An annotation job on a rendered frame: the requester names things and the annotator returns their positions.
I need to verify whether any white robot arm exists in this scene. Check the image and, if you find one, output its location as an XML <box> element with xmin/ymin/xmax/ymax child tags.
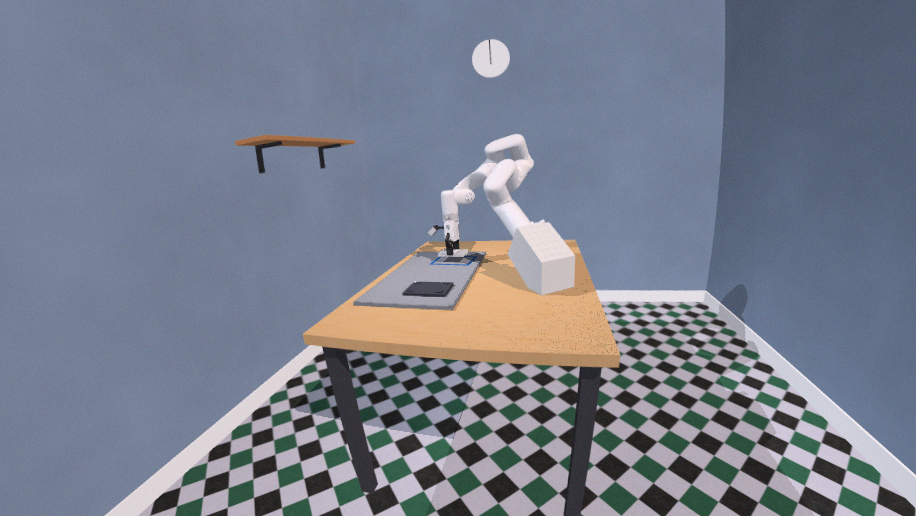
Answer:
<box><xmin>441</xmin><ymin>134</ymin><xmax>545</xmax><ymax>237</ymax></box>

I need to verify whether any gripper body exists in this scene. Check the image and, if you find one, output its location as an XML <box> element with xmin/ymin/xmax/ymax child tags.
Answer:
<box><xmin>443</xmin><ymin>218</ymin><xmax>460</xmax><ymax>242</ymax></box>

